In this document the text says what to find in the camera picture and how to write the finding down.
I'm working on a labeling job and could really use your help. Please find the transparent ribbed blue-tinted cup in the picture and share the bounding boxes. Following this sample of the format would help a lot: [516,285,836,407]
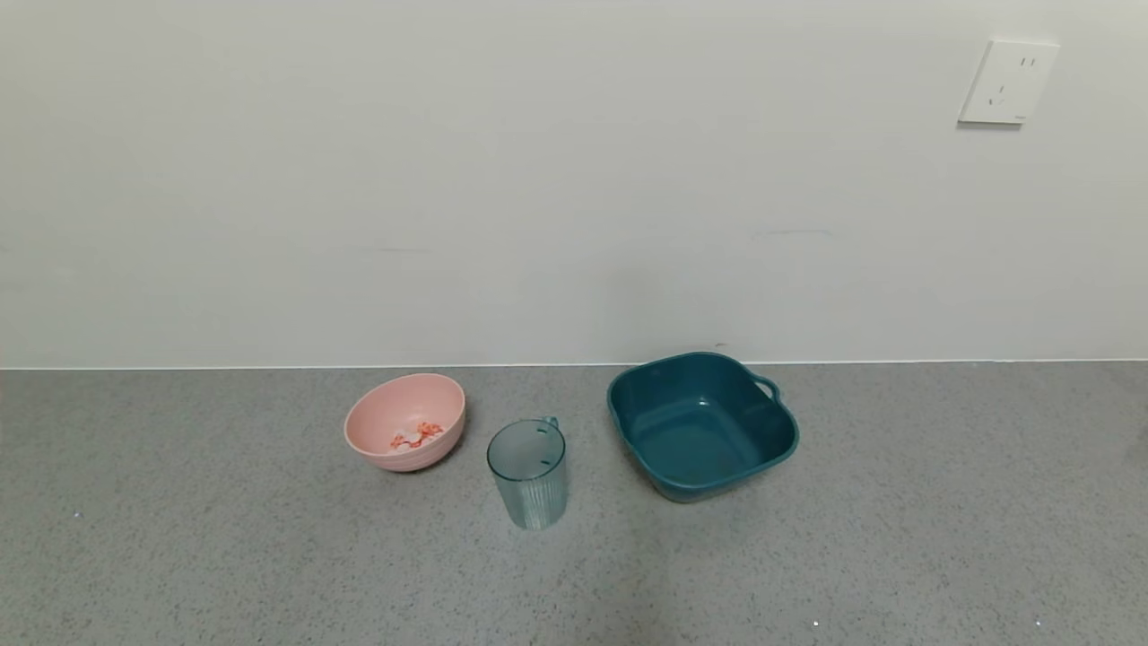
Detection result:
[487,416,568,531]

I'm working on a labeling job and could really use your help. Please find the pink and white solid pieces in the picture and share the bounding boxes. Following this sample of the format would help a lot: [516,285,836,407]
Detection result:
[389,421,446,452]

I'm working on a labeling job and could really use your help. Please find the pink plastic bowl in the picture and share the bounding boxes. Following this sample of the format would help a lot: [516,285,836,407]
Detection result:
[344,373,467,473]

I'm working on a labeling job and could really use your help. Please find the teal square plastic basin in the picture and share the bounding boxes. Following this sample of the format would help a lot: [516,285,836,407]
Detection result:
[607,351,800,503]

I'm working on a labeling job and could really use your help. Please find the white wall socket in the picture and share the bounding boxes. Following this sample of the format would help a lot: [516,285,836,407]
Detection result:
[957,39,1060,127]

